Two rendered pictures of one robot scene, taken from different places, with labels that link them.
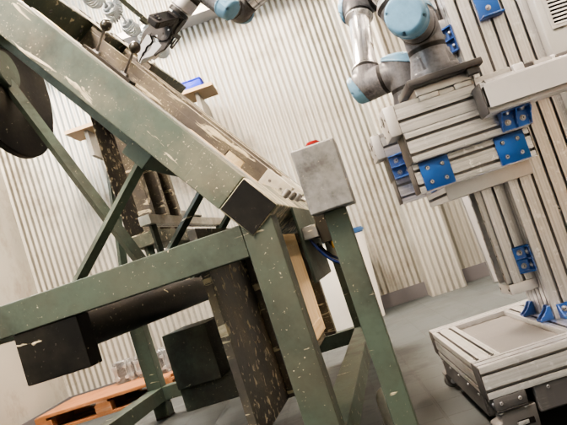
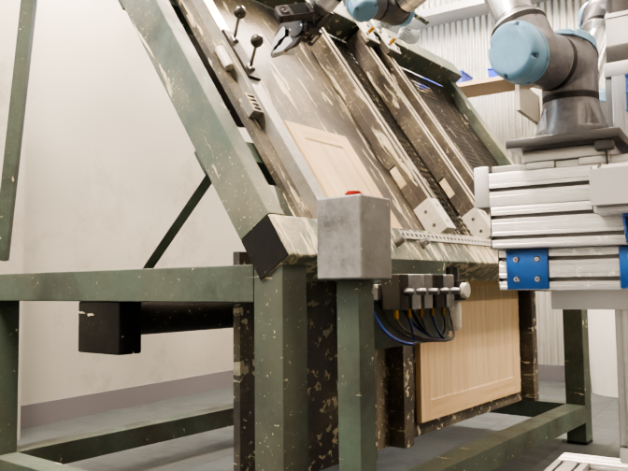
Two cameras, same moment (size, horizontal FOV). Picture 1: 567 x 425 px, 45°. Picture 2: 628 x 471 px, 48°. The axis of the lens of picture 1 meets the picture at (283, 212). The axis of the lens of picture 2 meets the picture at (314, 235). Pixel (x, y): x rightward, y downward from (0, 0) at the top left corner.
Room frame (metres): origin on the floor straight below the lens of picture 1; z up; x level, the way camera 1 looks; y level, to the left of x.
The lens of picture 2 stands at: (0.45, -0.83, 0.74)
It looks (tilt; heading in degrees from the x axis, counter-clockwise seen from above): 4 degrees up; 30
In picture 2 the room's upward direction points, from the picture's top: 1 degrees counter-clockwise
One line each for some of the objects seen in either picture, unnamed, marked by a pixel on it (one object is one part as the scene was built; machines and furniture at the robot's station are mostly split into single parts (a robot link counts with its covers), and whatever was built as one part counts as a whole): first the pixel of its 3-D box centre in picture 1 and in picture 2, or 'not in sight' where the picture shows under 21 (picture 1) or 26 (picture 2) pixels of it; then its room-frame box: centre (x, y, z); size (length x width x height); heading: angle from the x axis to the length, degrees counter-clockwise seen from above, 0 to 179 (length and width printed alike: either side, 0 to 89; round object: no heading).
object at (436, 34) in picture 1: (418, 26); (566, 65); (2.01, -0.56, 1.20); 0.13 x 0.12 x 0.14; 157
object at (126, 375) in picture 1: (116, 384); not in sight; (5.40, 1.68, 0.15); 1.10 x 0.76 x 0.31; 88
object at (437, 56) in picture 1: (431, 62); (571, 120); (2.02, -0.56, 1.09); 0.15 x 0.15 x 0.10
